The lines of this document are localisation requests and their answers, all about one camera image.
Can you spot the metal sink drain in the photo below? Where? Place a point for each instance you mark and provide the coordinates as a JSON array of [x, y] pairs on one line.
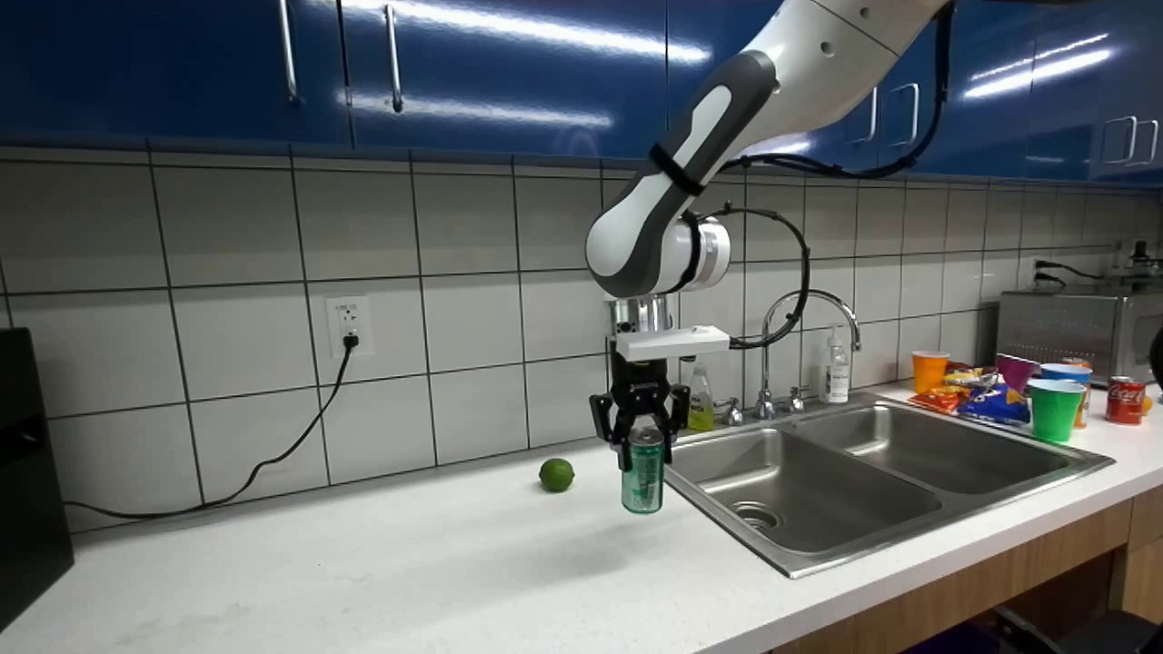
[[758, 518]]

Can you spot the black chair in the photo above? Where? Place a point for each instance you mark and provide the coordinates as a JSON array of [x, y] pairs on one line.
[[1113, 637]]

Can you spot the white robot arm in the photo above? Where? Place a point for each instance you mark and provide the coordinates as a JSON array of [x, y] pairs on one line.
[[657, 229]]

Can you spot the chrome gooseneck faucet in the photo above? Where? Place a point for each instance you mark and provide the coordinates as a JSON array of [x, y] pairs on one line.
[[813, 292]]

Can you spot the orange snack bag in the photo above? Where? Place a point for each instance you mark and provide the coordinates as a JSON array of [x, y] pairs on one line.
[[942, 398]]

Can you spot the green soda can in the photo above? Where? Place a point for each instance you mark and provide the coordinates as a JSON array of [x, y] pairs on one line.
[[646, 476]]

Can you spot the blue snack bag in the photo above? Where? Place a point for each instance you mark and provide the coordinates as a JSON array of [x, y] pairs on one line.
[[998, 405]]

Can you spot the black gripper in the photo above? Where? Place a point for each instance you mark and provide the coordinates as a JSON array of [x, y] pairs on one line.
[[640, 382]]

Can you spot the green dish soap bottle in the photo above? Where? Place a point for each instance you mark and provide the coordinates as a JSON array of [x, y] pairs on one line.
[[701, 412]]

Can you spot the blue wall cabinets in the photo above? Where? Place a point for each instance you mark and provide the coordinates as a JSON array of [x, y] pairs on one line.
[[123, 60]]

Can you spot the white wall outlet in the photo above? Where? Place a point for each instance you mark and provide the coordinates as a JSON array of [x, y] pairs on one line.
[[347, 317]]

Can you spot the green lime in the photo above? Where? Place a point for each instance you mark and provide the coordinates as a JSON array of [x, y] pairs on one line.
[[558, 475]]

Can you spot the stainless steel countertop appliance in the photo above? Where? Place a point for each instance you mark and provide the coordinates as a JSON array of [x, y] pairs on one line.
[[1068, 329]]

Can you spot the purple plastic cup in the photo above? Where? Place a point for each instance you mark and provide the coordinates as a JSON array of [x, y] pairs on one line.
[[1016, 369]]

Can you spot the black countertop appliance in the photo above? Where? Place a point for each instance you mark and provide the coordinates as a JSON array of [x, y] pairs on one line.
[[30, 485]]

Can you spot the orange plastic cup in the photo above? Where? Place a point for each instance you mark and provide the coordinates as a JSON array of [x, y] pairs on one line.
[[930, 369]]

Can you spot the blue plastic cup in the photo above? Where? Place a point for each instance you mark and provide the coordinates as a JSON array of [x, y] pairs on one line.
[[1071, 372]]

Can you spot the stainless steel double sink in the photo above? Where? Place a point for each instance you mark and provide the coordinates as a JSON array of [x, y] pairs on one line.
[[847, 485]]

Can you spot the red plastic cup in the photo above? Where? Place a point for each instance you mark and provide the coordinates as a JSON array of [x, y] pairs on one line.
[[1128, 401]]

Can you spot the green plastic cup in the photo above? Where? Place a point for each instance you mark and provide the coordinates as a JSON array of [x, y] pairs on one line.
[[1057, 412]]

